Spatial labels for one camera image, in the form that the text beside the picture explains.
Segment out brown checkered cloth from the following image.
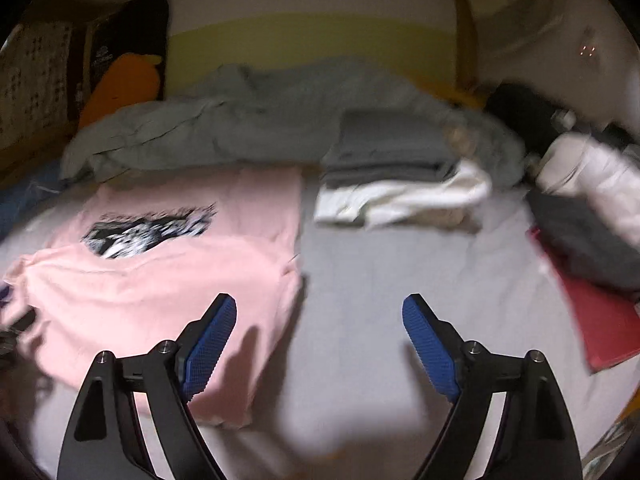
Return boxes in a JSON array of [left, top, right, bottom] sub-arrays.
[[0, 20, 76, 151]]

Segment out white clothes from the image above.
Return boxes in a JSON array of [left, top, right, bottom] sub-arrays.
[[312, 160, 493, 233]]

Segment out red cloth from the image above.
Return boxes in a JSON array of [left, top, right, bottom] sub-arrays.
[[530, 227, 640, 373]]

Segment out white cloth bundle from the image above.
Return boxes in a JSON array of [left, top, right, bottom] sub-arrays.
[[535, 132, 640, 246]]

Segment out grey duvet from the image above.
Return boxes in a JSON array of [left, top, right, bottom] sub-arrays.
[[60, 57, 531, 191]]

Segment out white printed bed sheet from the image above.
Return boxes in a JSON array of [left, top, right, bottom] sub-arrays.
[[0, 160, 640, 480]]

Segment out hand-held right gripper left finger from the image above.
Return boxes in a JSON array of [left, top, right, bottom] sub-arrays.
[[56, 293, 237, 480]]

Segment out pink printed t-shirt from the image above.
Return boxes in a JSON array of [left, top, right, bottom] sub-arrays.
[[2, 166, 307, 428]]

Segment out orange carrot plush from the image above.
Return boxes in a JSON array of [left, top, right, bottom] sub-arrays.
[[77, 55, 163, 131]]

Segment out black bag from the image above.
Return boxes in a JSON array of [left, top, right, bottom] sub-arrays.
[[485, 82, 640, 171]]

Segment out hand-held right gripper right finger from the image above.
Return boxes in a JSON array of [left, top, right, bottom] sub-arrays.
[[402, 294, 583, 480]]

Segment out dark grey cloth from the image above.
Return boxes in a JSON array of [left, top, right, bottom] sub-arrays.
[[527, 192, 640, 301]]

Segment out folded grey clothes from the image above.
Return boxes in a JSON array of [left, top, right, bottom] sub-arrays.
[[320, 109, 463, 186]]

